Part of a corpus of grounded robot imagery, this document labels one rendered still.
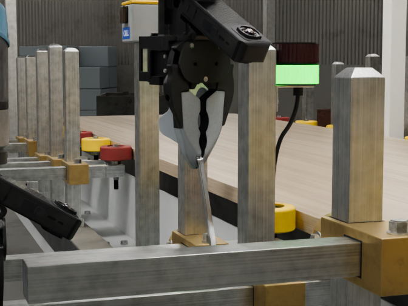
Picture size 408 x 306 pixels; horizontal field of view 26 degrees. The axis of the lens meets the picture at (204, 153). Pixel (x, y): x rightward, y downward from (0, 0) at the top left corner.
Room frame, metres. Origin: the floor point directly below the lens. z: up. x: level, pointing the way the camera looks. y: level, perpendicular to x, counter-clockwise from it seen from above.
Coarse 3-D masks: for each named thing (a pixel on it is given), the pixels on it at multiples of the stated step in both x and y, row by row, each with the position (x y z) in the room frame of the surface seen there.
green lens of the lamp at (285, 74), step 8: (280, 72) 1.04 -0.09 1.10; (288, 72) 1.04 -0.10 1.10; (296, 72) 1.04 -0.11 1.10; (304, 72) 1.04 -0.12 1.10; (312, 72) 1.04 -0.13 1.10; (280, 80) 1.04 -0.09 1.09; (288, 80) 1.04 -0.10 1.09; (296, 80) 1.04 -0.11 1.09; (304, 80) 1.04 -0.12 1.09; (312, 80) 1.04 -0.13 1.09
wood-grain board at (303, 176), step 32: (96, 128) 2.93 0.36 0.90; (128, 128) 2.93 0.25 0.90; (224, 128) 2.93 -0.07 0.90; (320, 128) 2.93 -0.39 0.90; (160, 160) 1.98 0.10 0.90; (224, 160) 1.95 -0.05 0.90; (288, 160) 1.95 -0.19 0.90; (320, 160) 1.95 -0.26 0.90; (384, 160) 1.95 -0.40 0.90; (224, 192) 1.58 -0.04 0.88; (288, 192) 1.46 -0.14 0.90; (320, 192) 1.46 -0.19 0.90; (384, 192) 1.46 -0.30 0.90
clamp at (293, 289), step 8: (256, 288) 0.98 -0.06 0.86; (264, 288) 0.96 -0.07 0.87; (272, 288) 0.96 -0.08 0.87; (280, 288) 0.96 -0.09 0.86; (288, 288) 0.97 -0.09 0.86; (296, 288) 0.97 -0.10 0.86; (304, 288) 0.97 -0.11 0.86; (256, 296) 0.98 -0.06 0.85; (264, 296) 0.96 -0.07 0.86; (272, 296) 0.96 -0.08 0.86; (280, 296) 0.96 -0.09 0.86; (288, 296) 0.97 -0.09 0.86; (296, 296) 0.97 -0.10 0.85; (304, 296) 0.97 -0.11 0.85; (256, 304) 0.98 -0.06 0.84; (264, 304) 0.96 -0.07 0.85; (272, 304) 0.96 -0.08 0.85; (280, 304) 0.96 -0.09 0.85; (288, 304) 0.97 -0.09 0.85; (296, 304) 0.97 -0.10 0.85; (304, 304) 0.97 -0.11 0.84
